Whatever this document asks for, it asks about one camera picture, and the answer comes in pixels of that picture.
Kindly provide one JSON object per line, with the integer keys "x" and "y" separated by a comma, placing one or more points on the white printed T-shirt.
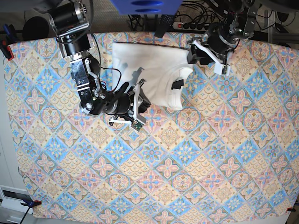
{"x": 164, "y": 70}

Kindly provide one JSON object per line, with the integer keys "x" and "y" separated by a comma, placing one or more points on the black round stand base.
{"x": 35, "y": 28}

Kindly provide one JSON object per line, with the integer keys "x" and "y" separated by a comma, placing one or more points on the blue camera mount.
{"x": 147, "y": 6}

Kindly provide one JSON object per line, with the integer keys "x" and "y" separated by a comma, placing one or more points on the black power strip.
{"x": 187, "y": 26}

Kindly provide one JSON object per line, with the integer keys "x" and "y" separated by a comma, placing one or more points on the blue clamp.
{"x": 4, "y": 44}
{"x": 30, "y": 203}

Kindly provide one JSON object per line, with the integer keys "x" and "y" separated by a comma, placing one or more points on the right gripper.
{"x": 127, "y": 108}

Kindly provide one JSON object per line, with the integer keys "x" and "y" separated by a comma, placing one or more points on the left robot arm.
{"x": 241, "y": 19}

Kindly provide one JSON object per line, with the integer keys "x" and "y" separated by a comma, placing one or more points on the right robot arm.
{"x": 71, "y": 24}

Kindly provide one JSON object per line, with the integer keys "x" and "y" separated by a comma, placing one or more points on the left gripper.
{"x": 216, "y": 46}

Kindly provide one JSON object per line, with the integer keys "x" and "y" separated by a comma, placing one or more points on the blue clamp lower left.
{"x": 30, "y": 203}

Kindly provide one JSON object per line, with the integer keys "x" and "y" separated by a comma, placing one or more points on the patterned tile tablecloth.
{"x": 230, "y": 155}

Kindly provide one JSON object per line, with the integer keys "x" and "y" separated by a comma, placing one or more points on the white cabinet lower left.
{"x": 11, "y": 209}

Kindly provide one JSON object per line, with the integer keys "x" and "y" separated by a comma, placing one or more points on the blue clamp upper left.
{"x": 4, "y": 44}

